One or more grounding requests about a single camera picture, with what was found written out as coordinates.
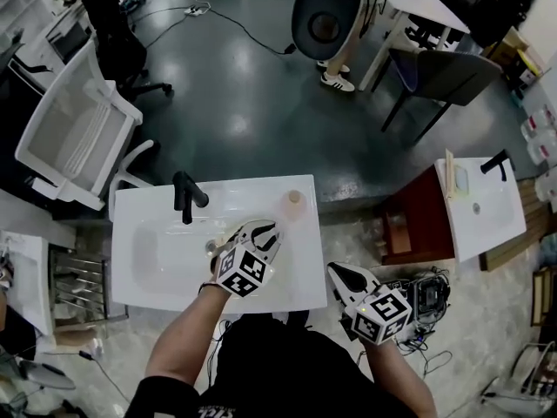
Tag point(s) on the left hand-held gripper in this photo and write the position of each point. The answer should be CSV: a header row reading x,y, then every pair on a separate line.
x,y
241,272

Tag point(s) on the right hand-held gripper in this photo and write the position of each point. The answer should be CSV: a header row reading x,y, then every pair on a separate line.
x,y
378,316

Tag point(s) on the person's left forearm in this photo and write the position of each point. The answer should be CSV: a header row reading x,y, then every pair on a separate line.
x,y
183,346

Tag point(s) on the person's right forearm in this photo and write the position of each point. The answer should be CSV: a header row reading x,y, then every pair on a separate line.
x,y
400,381

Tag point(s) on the person's black shoe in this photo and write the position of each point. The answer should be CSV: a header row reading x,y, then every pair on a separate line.
x,y
298,317

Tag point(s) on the black equipment backpack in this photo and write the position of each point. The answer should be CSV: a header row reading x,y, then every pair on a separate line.
x,y
428,296

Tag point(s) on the brown wooden vanity cabinet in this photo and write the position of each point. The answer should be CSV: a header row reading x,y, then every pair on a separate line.
x,y
409,229

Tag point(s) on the black sink faucet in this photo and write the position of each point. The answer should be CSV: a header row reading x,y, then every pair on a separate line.
x,y
187,196

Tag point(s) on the white ceramic sink basin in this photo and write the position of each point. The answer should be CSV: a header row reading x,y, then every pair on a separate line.
x,y
152,255

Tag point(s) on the person's black clothing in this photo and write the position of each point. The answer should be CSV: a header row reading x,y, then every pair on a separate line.
x,y
283,372

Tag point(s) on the wooden stick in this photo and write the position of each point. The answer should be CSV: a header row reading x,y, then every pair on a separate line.
x,y
449,174

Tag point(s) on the white sink on wooden vanity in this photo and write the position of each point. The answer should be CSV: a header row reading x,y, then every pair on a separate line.
x,y
491,229

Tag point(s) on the small black faucet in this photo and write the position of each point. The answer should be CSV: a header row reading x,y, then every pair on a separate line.
x,y
496,166

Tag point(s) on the white mesh office chair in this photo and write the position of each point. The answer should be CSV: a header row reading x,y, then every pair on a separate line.
x,y
82,133

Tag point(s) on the dark grey chair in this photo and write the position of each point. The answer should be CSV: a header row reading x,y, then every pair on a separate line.
x,y
444,76

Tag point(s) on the white sink on steel rack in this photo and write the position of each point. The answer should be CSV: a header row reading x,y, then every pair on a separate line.
x,y
26,277

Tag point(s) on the white power strip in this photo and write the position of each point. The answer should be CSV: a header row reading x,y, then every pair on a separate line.
x,y
194,11

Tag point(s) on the group of clear water jugs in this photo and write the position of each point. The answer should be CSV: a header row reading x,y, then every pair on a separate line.
x,y
539,133

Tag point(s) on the cardboard box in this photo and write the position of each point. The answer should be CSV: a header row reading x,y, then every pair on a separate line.
x,y
509,50

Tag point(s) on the black cabinet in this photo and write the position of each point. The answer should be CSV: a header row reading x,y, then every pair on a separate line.
x,y
13,98

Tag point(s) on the white table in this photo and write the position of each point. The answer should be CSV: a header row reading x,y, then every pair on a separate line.
x,y
426,7

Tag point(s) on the wooden picture frame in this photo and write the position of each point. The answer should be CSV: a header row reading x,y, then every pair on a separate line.
x,y
536,294

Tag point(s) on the white metal frame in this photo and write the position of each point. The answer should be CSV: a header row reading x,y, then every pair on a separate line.
x,y
526,364

